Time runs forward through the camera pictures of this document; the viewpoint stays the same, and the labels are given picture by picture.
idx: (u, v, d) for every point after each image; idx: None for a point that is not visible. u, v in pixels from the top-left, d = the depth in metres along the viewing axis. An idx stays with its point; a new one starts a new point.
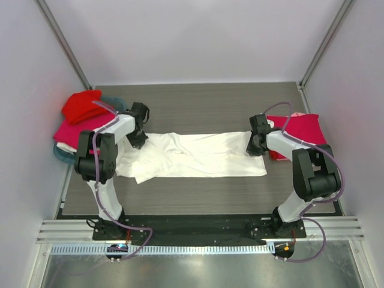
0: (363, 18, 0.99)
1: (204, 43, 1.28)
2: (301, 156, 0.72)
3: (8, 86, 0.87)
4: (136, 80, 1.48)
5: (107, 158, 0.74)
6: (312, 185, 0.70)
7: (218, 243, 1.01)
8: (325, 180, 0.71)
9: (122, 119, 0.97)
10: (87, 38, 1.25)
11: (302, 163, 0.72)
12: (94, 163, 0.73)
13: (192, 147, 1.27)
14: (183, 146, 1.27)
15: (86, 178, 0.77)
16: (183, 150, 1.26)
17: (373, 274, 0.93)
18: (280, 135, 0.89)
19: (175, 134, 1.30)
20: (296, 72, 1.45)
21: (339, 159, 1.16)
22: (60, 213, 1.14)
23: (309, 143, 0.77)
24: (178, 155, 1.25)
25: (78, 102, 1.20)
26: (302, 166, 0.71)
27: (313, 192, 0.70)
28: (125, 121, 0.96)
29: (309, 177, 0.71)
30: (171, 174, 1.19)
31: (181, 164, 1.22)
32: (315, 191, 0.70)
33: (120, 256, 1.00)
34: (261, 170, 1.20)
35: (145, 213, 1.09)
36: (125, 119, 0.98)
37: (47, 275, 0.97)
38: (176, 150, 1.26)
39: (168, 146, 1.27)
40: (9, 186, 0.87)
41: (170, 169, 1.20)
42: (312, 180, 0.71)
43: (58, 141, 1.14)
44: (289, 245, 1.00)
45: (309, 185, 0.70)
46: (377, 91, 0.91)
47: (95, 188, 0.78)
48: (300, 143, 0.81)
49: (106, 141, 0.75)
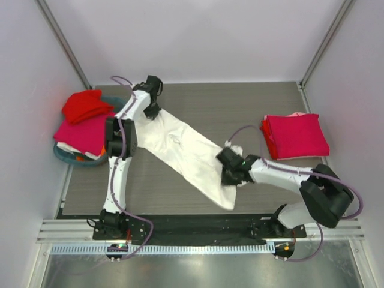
0: (363, 18, 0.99)
1: (204, 42, 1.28)
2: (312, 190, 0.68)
3: (8, 86, 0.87)
4: (135, 80, 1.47)
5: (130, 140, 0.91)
6: (334, 210, 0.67)
7: (218, 243, 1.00)
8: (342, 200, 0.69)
9: (138, 98, 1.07)
10: (87, 37, 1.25)
11: (316, 197, 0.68)
12: (121, 144, 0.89)
13: (191, 145, 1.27)
14: (186, 136, 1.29)
15: (110, 155, 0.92)
16: (179, 141, 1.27)
17: (373, 273, 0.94)
18: (265, 167, 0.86)
19: (188, 127, 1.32)
20: (296, 72, 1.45)
21: (340, 159, 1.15)
22: (60, 213, 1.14)
23: (307, 171, 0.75)
24: (174, 144, 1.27)
25: (78, 102, 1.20)
26: (317, 200, 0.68)
27: (338, 216, 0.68)
28: (141, 100, 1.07)
29: (327, 206, 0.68)
30: (157, 152, 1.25)
31: (174, 154, 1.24)
32: (339, 214, 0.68)
33: (121, 256, 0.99)
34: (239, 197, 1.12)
35: (145, 213, 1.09)
36: (141, 97, 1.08)
37: (48, 275, 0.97)
38: (174, 140, 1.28)
39: (174, 129, 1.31)
40: (9, 186, 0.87)
41: (159, 149, 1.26)
42: (331, 206, 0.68)
43: (58, 141, 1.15)
44: (289, 245, 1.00)
45: (331, 212, 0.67)
46: (378, 90, 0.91)
47: (114, 164, 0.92)
48: (297, 173, 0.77)
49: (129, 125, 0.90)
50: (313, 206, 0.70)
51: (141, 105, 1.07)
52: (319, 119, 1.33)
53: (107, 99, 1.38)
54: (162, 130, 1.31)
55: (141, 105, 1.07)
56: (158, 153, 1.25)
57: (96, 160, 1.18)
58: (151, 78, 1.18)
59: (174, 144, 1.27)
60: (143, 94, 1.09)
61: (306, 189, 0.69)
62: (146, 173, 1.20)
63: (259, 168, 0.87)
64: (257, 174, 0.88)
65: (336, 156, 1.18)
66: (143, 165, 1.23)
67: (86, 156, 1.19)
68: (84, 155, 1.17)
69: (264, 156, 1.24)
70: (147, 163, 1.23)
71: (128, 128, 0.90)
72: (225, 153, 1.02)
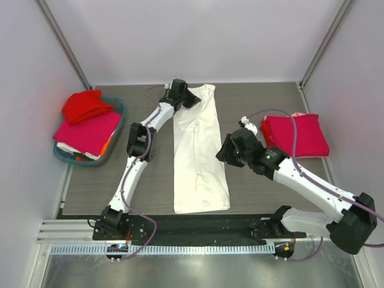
0: (363, 18, 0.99)
1: (204, 42, 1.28)
2: (353, 222, 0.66)
3: (8, 86, 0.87)
4: (136, 81, 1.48)
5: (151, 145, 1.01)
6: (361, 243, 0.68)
7: (218, 243, 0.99)
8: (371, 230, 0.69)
9: (163, 110, 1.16)
10: (87, 38, 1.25)
11: (356, 231, 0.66)
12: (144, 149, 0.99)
13: (203, 143, 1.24)
14: (209, 132, 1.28)
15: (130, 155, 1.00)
16: (197, 132, 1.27)
17: (373, 273, 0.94)
18: (297, 174, 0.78)
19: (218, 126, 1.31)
20: (296, 72, 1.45)
21: (340, 159, 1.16)
22: (60, 213, 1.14)
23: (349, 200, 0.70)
24: (191, 132, 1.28)
25: (78, 102, 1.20)
26: (355, 235, 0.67)
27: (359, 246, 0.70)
28: (166, 112, 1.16)
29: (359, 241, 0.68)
30: (176, 129, 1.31)
31: (193, 141, 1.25)
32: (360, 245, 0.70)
33: (121, 256, 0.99)
34: (224, 205, 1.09)
35: (145, 213, 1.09)
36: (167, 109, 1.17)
37: (48, 275, 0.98)
38: (199, 129, 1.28)
39: (204, 120, 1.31)
40: (9, 187, 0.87)
41: (181, 127, 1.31)
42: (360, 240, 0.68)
43: (58, 141, 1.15)
44: (289, 245, 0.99)
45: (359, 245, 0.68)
46: (377, 91, 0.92)
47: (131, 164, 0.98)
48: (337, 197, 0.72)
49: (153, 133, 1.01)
50: (342, 236, 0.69)
51: (164, 117, 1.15)
52: (319, 119, 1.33)
53: (107, 99, 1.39)
54: (194, 116, 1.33)
55: (164, 117, 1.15)
56: (174, 130, 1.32)
57: (96, 160, 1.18)
58: (176, 86, 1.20)
59: (192, 131, 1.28)
60: (167, 107, 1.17)
61: (348, 222, 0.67)
62: (146, 173, 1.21)
63: (289, 172, 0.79)
64: (283, 177, 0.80)
65: (336, 156, 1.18)
66: None
67: (86, 156, 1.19)
68: (84, 155, 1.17)
69: None
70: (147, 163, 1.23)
71: (152, 134, 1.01)
72: (245, 139, 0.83)
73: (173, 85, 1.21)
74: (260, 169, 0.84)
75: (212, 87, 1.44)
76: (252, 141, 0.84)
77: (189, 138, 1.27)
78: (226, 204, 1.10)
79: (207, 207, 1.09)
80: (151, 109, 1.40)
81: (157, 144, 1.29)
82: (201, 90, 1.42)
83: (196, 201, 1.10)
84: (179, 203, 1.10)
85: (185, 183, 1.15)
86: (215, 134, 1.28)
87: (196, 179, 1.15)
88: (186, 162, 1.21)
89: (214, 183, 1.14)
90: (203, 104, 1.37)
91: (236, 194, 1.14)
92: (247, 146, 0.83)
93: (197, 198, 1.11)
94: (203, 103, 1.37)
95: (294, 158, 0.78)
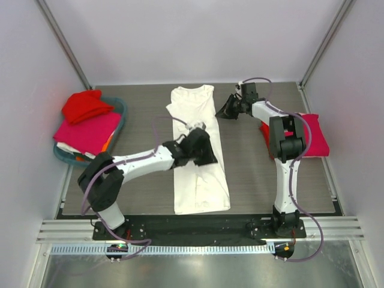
0: (363, 18, 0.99)
1: (204, 42, 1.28)
2: (276, 123, 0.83)
3: (8, 86, 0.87)
4: (135, 81, 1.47)
5: (100, 194, 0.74)
6: (282, 146, 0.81)
7: (218, 243, 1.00)
8: (294, 143, 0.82)
9: (157, 156, 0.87)
10: (87, 38, 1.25)
11: (276, 131, 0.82)
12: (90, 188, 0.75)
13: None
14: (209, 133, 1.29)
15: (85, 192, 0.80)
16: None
17: (373, 273, 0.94)
18: (264, 105, 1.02)
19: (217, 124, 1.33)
20: (296, 72, 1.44)
21: (340, 159, 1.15)
22: (60, 213, 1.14)
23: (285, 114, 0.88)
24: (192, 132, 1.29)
25: (79, 103, 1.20)
26: (276, 133, 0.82)
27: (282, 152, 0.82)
28: (157, 161, 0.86)
29: (280, 141, 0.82)
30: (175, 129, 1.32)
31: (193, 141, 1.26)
32: (284, 151, 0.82)
33: (121, 256, 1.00)
34: (225, 204, 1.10)
35: (145, 214, 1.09)
36: (162, 158, 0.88)
37: (48, 275, 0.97)
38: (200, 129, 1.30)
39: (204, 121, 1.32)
40: (8, 187, 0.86)
41: (180, 128, 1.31)
42: (282, 142, 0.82)
43: (58, 141, 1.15)
44: (289, 245, 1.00)
45: (279, 146, 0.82)
46: (377, 91, 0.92)
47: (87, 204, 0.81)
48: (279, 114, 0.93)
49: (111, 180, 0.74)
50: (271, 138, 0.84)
51: (150, 165, 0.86)
52: (319, 119, 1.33)
53: (107, 99, 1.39)
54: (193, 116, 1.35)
55: (153, 165, 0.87)
56: (174, 131, 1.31)
57: None
58: (192, 133, 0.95)
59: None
60: (167, 154, 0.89)
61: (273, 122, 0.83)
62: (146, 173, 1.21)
63: (260, 104, 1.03)
64: (256, 108, 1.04)
65: (336, 156, 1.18)
66: None
67: (86, 156, 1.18)
68: (84, 155, 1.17)
69: (264, 156, 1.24)
70: None
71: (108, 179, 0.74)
72: (246, 86, 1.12)
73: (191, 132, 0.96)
74: (246, 109, 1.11)
75: (210, 87, 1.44)
76: (251, 90, 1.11)
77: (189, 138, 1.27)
78: (227, 204, 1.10)
79: (207, 207, 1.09)
80: (151, 109, 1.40)
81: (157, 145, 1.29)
82: (200, 90, 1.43)
83: (196, 202, 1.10)
84: (179, 203, 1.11)
85: (184, 183, 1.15)
86: (215, 135, 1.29)
87: (195, 180, 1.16)
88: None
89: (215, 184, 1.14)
90: (202, 104, 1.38)
91: (235, 194, 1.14)
92: (246, 90, 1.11)
93: (197, 199, 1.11)
94: (203, 104, 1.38)
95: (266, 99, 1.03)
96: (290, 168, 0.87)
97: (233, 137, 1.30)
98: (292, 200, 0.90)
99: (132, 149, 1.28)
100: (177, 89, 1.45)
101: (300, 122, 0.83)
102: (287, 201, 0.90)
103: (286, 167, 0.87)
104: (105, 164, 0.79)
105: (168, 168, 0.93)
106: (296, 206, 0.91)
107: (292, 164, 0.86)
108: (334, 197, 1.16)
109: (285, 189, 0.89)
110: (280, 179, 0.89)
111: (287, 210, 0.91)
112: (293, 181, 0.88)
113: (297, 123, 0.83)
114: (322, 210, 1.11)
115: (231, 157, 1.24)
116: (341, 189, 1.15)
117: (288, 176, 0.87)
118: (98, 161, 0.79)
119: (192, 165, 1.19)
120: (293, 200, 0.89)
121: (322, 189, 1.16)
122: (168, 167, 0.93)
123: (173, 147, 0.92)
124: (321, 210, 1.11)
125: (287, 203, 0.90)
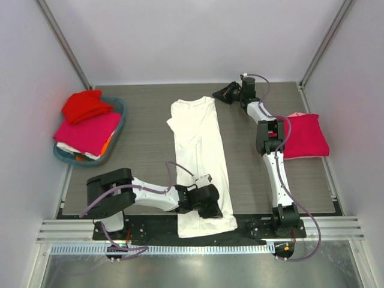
0: (363, 18, 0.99)
1: (204, 42, 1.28)
2: (261, 126, 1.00)
3: (7, 86, 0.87)
4: (135, 81, 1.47)
5: (108, 206, 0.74)
6: (265, 144, 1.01)
7: (218, 243, 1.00)
8: (273, 142, 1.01)
9: (167, 196, 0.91)
10: (87, 38, 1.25)
11: (261, 132, 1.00)
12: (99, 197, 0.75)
13: (207, 158, 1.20)
14: (212, 146, 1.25)
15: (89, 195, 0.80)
16: (199, 149, 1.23)
17: (373, 273, 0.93)
18: (257, 107, 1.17)
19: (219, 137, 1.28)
20: (296, 71, 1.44)
21: (340, 159, 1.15)
22: (60, 213, 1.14)
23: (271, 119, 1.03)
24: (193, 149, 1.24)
25: (79, 103, 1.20)
26: (261, 134, 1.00)
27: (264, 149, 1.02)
28: (164, 201, 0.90)
29: (264, 140, 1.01)
30: (176, 146, 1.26)
31: (195, 159, 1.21)
32: (266, 148, 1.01)
33: (120, 256, 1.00)
34: (230, 225, 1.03)
35: (145, 213, 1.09)
36: (170, 199, 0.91)
37: (48, 275, 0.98)
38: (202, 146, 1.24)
39: (207, 136, 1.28)
40: (9, 187, 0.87)
41: (182, 144, 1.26)
42: (266, 141, 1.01)
43: (58, 141, 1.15)
44: (289, 245, 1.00)
45: (263, 144, 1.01)
46: (377, 91, 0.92)
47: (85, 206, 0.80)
48: (266, 116, 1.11)
49: (120, 203, 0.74)
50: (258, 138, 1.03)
51: (158, 203, 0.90)
52: (319, 119, 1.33)
53: (107, 100, 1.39)
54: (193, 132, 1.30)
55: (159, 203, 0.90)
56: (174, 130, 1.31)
57: (96, 160, 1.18)
58: (201, 189, 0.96)
59: (194, 147, 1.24)
60: (174, 198, 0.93)
61: (261, 125, 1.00)
62: (146, 173, 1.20)
63: (254, 105, 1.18)
64: (250, 108, 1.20)
65: (336, 156, 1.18)
66: (143, 165, 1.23)
67: (86, 156, 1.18)
68: (84, 155, 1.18)
69: None
70: (147, 163, 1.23)
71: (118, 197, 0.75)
72: (247, 83, 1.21)
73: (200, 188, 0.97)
74: (242, 105, 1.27)
75: (211, 100, 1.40)
76: (249, 89, 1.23)
77: (191, 155, 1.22)
78: (233, 224, 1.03)
79: (212, 228, 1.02)
80: (151, 109, 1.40)
81: (155, 145, 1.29)
82: (201, 103, 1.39)
83: (200, 224, 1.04)
84: (182, 225, 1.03)
85: None
86: (218, 150, 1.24)
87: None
88: (190, 180, 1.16)
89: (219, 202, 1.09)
90: (204, 117, 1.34)
91: (236, 194, 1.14)
92: (246, 87, 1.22)
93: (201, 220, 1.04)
94: (205, 116, 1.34)
95: (260, 104, 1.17)
96: (275, 159, 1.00)
97: (233, 137, 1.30)
98: (284, 189, 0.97)
99: (131, 149, 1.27)
100: (177, 102, 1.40)
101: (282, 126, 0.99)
102: (281, 192, 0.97)
103: (272, 158, 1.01)
104: (122, 180, 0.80)
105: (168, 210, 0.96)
106: (290, 197, 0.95)
107: (277, 155, 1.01)
108: (334, 197, 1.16)
109: (276, 179, 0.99)
110: (271, 172, 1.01)
111: (284, 202, 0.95)
112: (281, 171, 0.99)
113: (280, 126, 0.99)
114: (322, 210, 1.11)
115: (231, 158, 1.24)
116: (341, 189, 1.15)
117: (276, 167, 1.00)
118: (118, 175, 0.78)
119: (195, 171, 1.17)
120: (286, 189, 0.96)
121: (322, 188, 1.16)
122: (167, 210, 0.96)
123: (182, 194, 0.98)
124: (321, 210, 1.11)
125: (282, 194, 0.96)
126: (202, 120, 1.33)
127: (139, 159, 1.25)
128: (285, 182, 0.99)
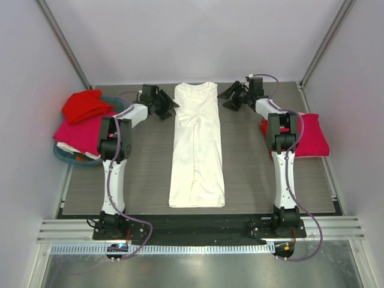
0: (363, 17, 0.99)
1: (204, 43, 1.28)
2: (273, 119, 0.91)
3: (7, 86, 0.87)
4: (136, 81, 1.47)
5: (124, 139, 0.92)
6: (276, 139, 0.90)
7: (218, 243, 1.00)
8: (287, 138, 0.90)
9: (136, 108, 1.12)
10: (87, 39, 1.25)
11: (273, 125, 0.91)
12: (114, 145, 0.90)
13: (203, 138, 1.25)
14: (209, 128, 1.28)
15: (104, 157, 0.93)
16: (197, 128, 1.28)
17: (373, 273, 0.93)
18: (266, 102, 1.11)
19: (218, 120, 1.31)
20: (297, 71, 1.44)
21: (341, 158, 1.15)
22: (60, 213, 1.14)
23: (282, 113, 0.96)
24: (191, 129, 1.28)
25: (78, 102, 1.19)
26: (273, 128, 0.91)
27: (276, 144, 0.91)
28: (138, 110, 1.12)
29: (275, 135, 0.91)
30: (177, 123, 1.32)
31: (192, 139, 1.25)
32: (278, 144, 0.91)
33: (121, 256, 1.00)
34: (220, 201, 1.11)
35: (145, 213, 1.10)
36: (139, 108, 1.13)
37: (48, 275, 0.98)
38: (202, 126, 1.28)
39: (206, 117, 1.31)
40: (8, 187, 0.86)
41: (182, 122, 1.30)
42: (278, 136, 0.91)
43: (58, 141, 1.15)
44: (289, 244, 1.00)
45: (274, 140, 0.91)
46: (377, 90, 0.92)
47: (109, 167, 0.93)
48: (276, 110, 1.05)
49: (126, 124, 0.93)
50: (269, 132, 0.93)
51: (137, 116, 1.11)
52: (319, 119, 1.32)
53: (107, 100, 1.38)
54: (192, 111, 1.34)
55: (137, 115, 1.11)
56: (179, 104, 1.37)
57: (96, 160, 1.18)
58: (147, 89, 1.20)
59: (193, 128, 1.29)
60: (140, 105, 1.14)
61: (273, 118, 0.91)
62: (145, 173, 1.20)
63: (262, 100, 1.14)
64: (258, 105, 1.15)
65: (336, 156, 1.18)
66: (143, 165, 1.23)
67: (86, 156, 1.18)
68: (84, 154, 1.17)
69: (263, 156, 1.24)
70: (148, 162, 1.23)
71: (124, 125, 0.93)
72: (255, 81, 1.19)
73: (144, 89, 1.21)
74: (249, 104, 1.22)
75: (214, 85, 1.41)
76: (257, 86, 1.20)
77: (188, 134, 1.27)
78: (222, 201, 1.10)
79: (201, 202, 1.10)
80: None
81: (153, 145, 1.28)
82: (204, 87, 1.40)
83: (192, 197, 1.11)
84: (173, 195, 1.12)
85: (180, 174, 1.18)
86: (215, 132, 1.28)
87: (193, 176, 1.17)
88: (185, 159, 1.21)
89: (212, 179, 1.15)
90: (203, 101, 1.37)
91: (236, 194, 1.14)
92: (254, 87, 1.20)
93: (192, 194, 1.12)
94: (206, 100, 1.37)
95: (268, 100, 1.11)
96: (285, 159, 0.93)
97: (234, 137, 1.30)
98: (290, 193, 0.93)
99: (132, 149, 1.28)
100: (180, 84, 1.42)
101: (296, 119, 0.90)
102: (285, 195, 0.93)
103: (281, 158, 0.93)
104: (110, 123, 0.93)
105: (147, 116, 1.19)
106: (294, 201, 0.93)
107: (287, 155, 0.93)
108: (334, 197, 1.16)
109: (281, 182, 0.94)
110: (278, 174, 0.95)
111: (287, 204, 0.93)
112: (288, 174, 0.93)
113: (293, 120, 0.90)
114: (323, 210, 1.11)
115: (230, 158, 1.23)
116: (341, 189, 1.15)
117: (284, 167, 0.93)
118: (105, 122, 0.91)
119: (191, 151, 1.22)
120: (291, 193, 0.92)
121: (322, 189, 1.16)
122: (145, 117, 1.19)
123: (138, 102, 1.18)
124: (321, 210, 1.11)
125: (286, 196, 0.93)
126: (198, 116, 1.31)
127: (140, 158, 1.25)
128: (292, 185, 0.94)
